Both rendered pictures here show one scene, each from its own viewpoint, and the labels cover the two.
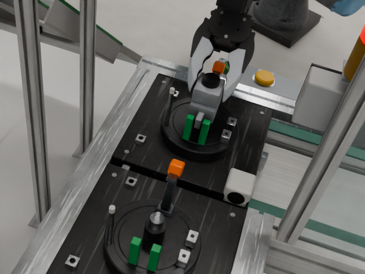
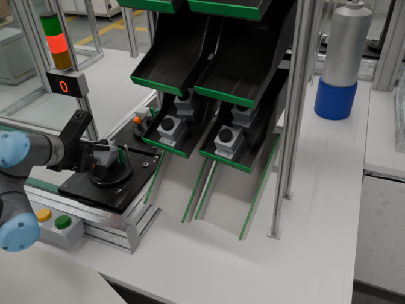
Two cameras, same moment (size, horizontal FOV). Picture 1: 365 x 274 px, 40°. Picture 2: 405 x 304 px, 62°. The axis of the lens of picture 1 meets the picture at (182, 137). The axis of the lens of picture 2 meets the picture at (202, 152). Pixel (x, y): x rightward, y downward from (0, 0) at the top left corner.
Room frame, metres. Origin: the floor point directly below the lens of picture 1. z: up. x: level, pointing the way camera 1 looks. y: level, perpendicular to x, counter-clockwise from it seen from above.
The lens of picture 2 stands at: (1.36, 0.50, 1.68)
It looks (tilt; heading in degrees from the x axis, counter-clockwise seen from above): 38 degrees down; 197
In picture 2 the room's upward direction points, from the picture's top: 3 degrees counter-clockwise
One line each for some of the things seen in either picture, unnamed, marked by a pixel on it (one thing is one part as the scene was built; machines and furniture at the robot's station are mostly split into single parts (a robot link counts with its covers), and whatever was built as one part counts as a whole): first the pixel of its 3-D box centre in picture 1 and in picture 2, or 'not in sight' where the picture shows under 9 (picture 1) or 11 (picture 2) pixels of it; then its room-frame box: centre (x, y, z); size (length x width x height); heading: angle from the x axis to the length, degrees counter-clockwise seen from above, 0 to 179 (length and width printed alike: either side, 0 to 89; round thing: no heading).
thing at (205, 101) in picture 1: (206, 97); (107, 149); (0.64, -0.03, 1.06); 0.08 x 0.04 x 0.07; 172
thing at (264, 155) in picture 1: (262, 161); not in sight; (0.63, -0.15, 0.95); 0.01 x 0.01 x 0.04; 82
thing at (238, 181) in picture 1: (238, 188); not in sight; (0.54, -0.11, 0.97); 0.05 x 0.05 x 0.04; 82
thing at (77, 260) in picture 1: (72, 262); not in sight; (0.35, 0.11, 0.97); 0.02 x 0.02 x 0.01; 82
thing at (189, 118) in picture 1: (188, 127); (120, 155); (0.61, -0.01, 1.01); 0.01 x 0.01 x 0.05; 82
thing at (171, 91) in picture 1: (169, 107); (128, 155); (0.63, 0.03, 1.03); 0.01 x 0.01 x 0.08
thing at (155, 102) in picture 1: (197, 135); (112, 175); (0.65, -0.03, 0.96); 0.24 x 0.24 x 0.02; 82
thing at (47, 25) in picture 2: not in sight; (51, 25); (0.51, -0.20, 1.38); 0.05 x 0.05 x 0.05
